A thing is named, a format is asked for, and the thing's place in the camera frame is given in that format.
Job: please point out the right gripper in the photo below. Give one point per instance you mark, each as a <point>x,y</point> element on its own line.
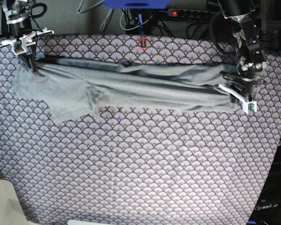
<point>20,29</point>

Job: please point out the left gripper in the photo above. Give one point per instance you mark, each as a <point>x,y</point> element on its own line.
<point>246,87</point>

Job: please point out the light grey T-shirt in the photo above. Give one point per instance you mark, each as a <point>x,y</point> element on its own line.
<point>73,88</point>

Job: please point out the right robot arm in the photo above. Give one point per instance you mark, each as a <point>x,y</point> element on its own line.
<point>19,15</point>

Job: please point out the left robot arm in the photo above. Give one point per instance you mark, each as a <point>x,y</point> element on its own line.
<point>251,57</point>

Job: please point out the black power strip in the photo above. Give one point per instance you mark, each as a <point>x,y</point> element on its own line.
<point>188,14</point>

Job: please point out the red table clamp centre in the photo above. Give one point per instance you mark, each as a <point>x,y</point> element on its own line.
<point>143,42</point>

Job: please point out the black OpenArm box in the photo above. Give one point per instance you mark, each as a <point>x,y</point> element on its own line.
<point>268,208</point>

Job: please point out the fan-patterned purple table cloth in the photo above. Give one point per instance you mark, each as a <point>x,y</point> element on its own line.
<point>138,166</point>

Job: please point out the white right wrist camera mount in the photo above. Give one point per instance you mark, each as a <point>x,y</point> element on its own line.
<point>21,45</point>

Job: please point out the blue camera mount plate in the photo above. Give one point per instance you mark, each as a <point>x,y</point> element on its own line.
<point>136,4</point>

